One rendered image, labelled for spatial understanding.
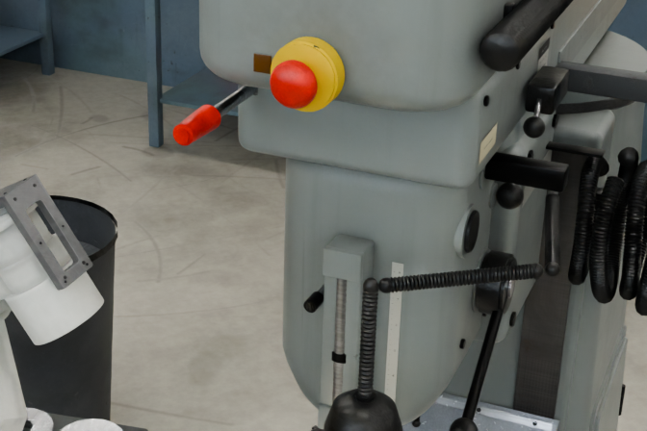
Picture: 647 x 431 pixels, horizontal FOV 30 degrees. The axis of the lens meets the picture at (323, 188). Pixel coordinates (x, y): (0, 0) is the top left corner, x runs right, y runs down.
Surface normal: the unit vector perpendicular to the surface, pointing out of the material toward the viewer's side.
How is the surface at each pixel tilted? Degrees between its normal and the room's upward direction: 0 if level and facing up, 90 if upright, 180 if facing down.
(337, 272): 90
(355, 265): 90
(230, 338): 0
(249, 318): 0
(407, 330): 90
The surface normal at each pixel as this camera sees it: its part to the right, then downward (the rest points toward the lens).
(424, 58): 0.11, 0.40
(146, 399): 0.03, -0.91
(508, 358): -0.37, 0.37
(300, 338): -0.63, 0.29
